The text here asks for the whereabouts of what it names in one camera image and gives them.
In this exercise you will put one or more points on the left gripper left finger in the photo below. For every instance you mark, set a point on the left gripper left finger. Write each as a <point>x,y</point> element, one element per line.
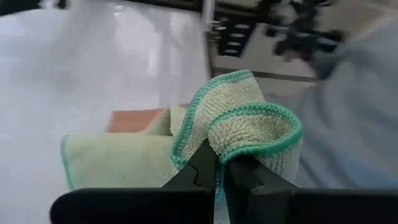
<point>199,174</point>

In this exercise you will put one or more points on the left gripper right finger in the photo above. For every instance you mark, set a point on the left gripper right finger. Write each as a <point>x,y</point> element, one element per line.
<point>248,186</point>

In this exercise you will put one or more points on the pale green teal-edged towel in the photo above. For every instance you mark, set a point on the pale green teal-edged towel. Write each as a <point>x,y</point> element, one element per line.
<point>236,124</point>

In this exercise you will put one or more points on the large pale green towel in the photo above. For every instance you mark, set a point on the large pale green towel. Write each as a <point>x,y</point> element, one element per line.
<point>124,158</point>

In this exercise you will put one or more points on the dusty pink towel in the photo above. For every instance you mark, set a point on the dusty pink towel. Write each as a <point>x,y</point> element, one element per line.
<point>133,121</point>

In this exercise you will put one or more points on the person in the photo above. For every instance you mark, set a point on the person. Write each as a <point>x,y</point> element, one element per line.
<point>357,124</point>

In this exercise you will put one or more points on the black slatted object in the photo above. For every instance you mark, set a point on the black slatted object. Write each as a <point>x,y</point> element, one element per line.
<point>231,40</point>

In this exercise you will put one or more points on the dark grey desk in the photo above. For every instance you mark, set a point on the dark grey desk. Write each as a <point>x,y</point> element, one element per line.
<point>304,40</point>

